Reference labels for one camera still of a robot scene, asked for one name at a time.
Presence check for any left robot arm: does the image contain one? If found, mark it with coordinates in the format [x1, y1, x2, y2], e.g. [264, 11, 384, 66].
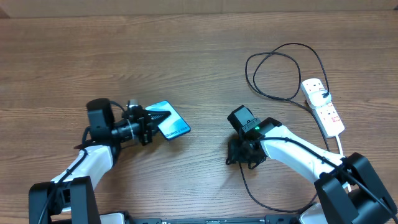
[29, 98, 171, 224]

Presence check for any white power strip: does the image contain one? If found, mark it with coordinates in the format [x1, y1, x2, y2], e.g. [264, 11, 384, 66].
[313, 102, 345, 138]

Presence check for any Samsung Galaxy smartphone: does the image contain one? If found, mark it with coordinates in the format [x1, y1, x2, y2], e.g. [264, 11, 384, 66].
[146, 100, 191, 140]

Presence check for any white power strip cord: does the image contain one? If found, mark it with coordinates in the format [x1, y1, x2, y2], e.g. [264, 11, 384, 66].
[335, 135, 352, 192]

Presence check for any black USB charging cable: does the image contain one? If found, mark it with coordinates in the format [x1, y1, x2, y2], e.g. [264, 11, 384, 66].
[238, 42, 333, 213]

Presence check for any white charger adapter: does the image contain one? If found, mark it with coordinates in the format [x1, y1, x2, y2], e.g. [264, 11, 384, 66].
[301, 78, 332, 109]

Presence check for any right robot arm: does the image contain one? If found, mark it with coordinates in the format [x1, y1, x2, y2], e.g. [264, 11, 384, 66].
[226, 105, 397, 224]

